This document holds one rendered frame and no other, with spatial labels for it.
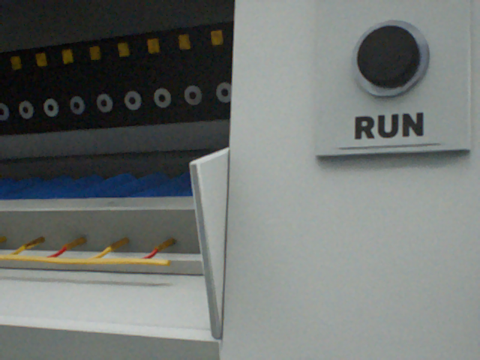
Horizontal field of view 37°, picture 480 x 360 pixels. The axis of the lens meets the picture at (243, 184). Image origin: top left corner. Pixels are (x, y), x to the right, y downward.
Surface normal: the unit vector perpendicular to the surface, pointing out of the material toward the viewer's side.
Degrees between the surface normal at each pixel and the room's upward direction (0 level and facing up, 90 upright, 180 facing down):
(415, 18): 90
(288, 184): 90
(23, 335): 110
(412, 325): 90
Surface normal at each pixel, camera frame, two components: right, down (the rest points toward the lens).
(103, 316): -0.11, -0.98
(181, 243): -0.41, 0.22
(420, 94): -0.43, -0.14
